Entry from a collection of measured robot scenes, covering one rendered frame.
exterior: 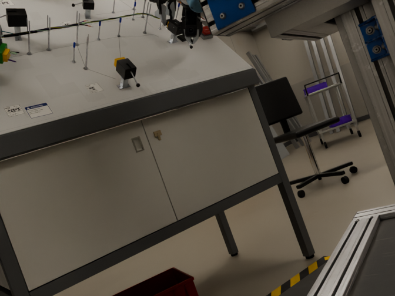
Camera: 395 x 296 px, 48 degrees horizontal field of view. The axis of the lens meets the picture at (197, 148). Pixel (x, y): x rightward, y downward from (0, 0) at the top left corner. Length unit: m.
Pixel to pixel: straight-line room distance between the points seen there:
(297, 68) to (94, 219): 7.74
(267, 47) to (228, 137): 7.41
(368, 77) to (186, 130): 0.84
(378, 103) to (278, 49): 8.06
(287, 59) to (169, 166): 7.51
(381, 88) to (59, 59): 1.15
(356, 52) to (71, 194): 0.95
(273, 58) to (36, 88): 7.77
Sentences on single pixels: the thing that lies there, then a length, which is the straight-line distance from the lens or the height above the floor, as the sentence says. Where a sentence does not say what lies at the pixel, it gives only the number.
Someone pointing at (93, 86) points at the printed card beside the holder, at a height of 0.96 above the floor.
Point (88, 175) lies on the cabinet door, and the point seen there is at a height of 0.67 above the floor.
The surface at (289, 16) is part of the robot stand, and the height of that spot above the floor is 0.83.
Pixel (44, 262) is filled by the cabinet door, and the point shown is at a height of 0.46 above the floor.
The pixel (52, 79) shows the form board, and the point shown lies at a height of 1.03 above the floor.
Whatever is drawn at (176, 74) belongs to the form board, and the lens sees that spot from 1.76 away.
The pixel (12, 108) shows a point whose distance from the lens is 1.52.
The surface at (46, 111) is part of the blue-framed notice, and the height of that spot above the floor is 0.91.
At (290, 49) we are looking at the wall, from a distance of 9.00.
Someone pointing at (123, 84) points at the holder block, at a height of 0.94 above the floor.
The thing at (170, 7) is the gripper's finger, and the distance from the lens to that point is 1.96.
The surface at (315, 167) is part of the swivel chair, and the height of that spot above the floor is 0.15.
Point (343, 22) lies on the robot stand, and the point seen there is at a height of 0.79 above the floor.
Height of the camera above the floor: 0.64
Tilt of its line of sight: level
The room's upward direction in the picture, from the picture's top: 20 degrees counter-clockwise
